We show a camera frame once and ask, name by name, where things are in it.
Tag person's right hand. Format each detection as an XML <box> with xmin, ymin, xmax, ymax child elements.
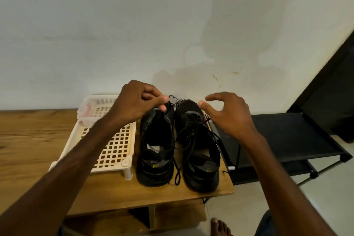
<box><xmin>198</xmin><ymin>92</ymin><xmax>261</xmax><ymax>145</ymax></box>

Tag person's left hand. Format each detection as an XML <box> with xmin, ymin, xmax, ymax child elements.
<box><xmin>110</xmin><ymin>80</ymin><xmax>169</xmax><ymax>126</ymax></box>

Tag single black shoelace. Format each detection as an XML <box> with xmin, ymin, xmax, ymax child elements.
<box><xmin>173</xmin><ymin>112</ymin><xmax>233</xmax><ymax>186</ymax></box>

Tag black shoe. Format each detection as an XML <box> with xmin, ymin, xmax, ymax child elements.
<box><xmin>174</xmin><ymin>99</ymin><xmax>222</xmax><ymax>193</ymax></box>
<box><xmin>136</xmin><ymin>103</ymin><xmax>177</xmax><ymax>187</ymax></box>

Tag person's left forearm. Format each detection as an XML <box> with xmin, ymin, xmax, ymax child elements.
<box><xmin>0</xmin><ymin>111</ymin><xmax>131</xmax><ymax>236</ymax></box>

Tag person's right forearm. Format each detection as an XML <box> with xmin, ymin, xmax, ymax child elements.
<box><xmin>242</xmin><ymin>132</ymin><xmax>338</xmax><ymax>236</ymax></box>

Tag person's blue shorts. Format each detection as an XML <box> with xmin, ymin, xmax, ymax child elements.
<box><xmin>58</xmin><ymin>210</ymin><xmax>278</xmax><ymax>236</ymax></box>

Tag small white plastic basket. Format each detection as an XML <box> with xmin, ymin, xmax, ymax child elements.
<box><xmin>76</xmin><ymin>95</ymin><xmax>119</xmax><ymax>128</ymax></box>

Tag large white plastic tray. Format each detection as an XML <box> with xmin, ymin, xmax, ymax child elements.
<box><xmin>49</xmin><ymin>94</ymin><xmax>137</xmax><ymax>181</ymax></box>

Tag black shoe rack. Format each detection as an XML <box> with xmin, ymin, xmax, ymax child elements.
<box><xmin>213</xmin><ymin>112</ymin><xmax>353</xmax><ymax>186</ymax></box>

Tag dark door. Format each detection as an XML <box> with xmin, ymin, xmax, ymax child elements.
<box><xmin>288</xmin><ymin>30</ymin><xmax>354</xmax><ymax>143</ymax></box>

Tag low wooden table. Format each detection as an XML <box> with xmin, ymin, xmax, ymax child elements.
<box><xmin>0</xmin><ymin>108</ymin><xmax>235</xmax><ymax>236</ymax></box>

